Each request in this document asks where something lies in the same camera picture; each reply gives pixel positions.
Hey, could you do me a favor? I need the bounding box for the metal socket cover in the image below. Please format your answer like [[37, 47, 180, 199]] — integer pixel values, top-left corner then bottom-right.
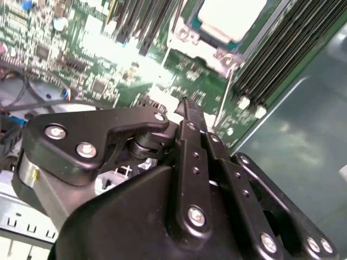
[[169, 23, 246, 78]]

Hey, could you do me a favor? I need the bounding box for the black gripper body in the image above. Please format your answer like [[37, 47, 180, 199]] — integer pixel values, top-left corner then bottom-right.
[[50, 165, 261, 260]]

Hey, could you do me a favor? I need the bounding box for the silver CPU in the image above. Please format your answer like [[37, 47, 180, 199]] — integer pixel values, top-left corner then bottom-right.
[[189, 0, 269, 46]]

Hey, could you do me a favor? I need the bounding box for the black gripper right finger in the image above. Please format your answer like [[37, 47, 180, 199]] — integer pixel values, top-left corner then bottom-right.
[[194, 104, 338, 260]]

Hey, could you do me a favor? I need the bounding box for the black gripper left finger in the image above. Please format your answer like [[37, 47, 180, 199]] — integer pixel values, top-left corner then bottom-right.
[[12, 96, 213, 239]]

